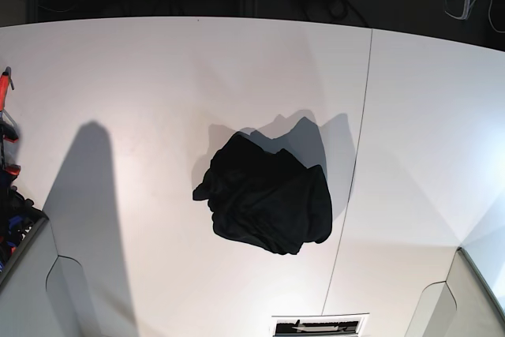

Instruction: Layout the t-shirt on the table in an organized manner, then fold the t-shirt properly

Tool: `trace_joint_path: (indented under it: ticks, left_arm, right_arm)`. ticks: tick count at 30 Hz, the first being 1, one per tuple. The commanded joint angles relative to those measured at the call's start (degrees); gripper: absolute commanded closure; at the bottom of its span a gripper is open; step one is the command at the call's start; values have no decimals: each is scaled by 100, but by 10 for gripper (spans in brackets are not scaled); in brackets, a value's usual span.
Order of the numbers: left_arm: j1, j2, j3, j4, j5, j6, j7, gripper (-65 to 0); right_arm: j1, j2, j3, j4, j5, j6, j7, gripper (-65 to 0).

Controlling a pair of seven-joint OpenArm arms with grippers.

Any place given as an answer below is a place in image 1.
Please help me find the grey partition panel right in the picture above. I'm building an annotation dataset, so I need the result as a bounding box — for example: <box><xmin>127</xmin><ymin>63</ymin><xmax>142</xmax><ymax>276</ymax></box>
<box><xmin>406</xmin><ymin>248</ymin><xmax>504</xmax><ymax>337</ymax></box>

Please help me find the orange black clamp tool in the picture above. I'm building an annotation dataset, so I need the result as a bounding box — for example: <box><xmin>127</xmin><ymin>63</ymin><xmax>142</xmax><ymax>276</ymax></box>
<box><xmin>0</xmin><ymin>66</ymin><xmax>21</xmax><ymax>180</ymax></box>

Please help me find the printed label card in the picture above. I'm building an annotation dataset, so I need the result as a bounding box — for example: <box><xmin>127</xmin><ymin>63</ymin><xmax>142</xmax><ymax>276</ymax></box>
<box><xmin>270</xmin><ymin>313</ymin><xmax>369</xmax><ymax>337</ymax></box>

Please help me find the black t-shirt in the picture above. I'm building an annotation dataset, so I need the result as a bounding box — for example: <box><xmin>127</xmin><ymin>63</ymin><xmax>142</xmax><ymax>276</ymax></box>
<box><xmin>193</xmin><ymin>133</ymin><xmax>332</xmax><ymax>255</ymax></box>

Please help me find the grey bin with clutter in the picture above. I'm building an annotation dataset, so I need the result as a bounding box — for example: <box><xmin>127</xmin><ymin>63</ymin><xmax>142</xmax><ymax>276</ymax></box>
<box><xmin>1</xmin><ymin>185</ymin><xmax>49</xmax><ymax>286</ymax></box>

